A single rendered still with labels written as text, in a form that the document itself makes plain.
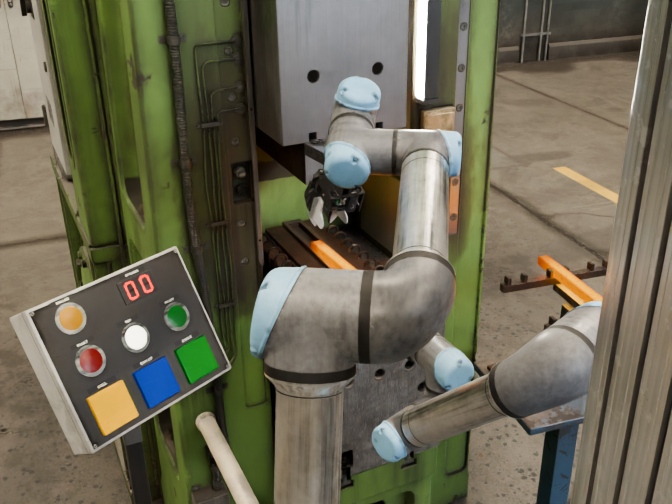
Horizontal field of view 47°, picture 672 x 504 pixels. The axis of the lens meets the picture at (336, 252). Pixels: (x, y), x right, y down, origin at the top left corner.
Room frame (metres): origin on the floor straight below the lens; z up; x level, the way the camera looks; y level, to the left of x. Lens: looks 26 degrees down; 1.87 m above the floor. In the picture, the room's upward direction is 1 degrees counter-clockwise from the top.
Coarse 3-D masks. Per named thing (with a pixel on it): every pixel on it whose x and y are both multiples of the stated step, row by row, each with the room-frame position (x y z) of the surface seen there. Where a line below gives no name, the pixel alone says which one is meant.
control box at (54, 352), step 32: (160, 256) 1.39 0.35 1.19; (96, 288) 1.27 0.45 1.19; (128, 288) 1.30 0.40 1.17; (160, 288) 1.34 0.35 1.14; (192, 288) 1.39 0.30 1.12; (32, 320) 1.16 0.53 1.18; (96, 320) 1.23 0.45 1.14; (128, 320) 1.27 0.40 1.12; (160, 320) 1.30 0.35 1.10; (192, 320) 1.34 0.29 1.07; (32, 352) 1.17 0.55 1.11; (64, 352) 1.16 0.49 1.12; (128, 352) 1.23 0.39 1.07; (160, 352) 1.26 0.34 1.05; (224, 352) 1.35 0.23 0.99; (64, 384) 1.12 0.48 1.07; (96, 384) 1.16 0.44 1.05; (128, 384) 1.19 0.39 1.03; (192, 384) 1.26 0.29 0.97; (64, 416) 1.12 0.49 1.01; (96, 448) 1.08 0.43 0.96
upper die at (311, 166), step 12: (264, 144) 1.80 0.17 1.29; (276, 144) 1.73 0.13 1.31; (300, 144) 1.59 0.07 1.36; (276, 156) 1.73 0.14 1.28; (288, 156) 1.66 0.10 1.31; (300, 156) 1.60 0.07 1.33; (288, 168) 1.66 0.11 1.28; (300, 168) 1.60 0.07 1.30; (312, 168) 1.58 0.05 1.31; (300, 180) 1.60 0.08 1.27
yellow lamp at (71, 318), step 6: (72, 306) 1.22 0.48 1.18; (60, 312) 1.20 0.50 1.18; (66, 312) 1.20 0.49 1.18; (72, 312) 1.21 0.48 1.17; (78, 312) 1.22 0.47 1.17; (60, 318) 1.19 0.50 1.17; (66, 318) 1.20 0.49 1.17; (72, 318) 1.20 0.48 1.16; (78, 318) 1.21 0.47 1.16; (66, 324) 1.19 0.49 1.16; (72, 324) 1.20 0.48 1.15; (78, 324) 1.20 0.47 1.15
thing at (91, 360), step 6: (90, 348) 1.19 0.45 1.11; (84, 354) 1.17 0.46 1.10; (90, 354) 1.18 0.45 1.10; (96, 354) 1.19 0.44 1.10; (84, 360) 1.17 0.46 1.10; (90, 360) 1.17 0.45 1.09; (96, 360) 1.18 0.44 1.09; (102, 360) 1.19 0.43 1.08; (84, 366) 1.16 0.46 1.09; (90, 366) 1.17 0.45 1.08; (96, 366) 1.17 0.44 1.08; (90, 372) 1.16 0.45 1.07
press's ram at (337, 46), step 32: (256, 0) 1.65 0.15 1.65; (288, 0) 1.56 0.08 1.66; (320, 0) 1.59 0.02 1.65; (352, 0) 1.62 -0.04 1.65; (384, 0) 1.65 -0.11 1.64; (256, 32) 1.66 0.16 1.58; (288, 32) 1.56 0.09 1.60; (320, 32) 1.59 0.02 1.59; (352, 32) 1.62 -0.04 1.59; (384, 32) 1.65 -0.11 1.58; (256, 64) 1.67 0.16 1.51; (288, 64) 1.56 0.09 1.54; (320, 64) 1.59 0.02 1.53; (352, 64) 1.62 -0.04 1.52; (384, 64) 1.65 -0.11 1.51; (256, 96) 1.69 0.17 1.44; (288, 96) 1.56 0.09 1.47; (320, 96) 1.59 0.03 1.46; (384, 96) 1.65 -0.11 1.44; (288, 128) 1.56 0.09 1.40; (320, 128) 1.59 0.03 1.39; (384, 128) 1.65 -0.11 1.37
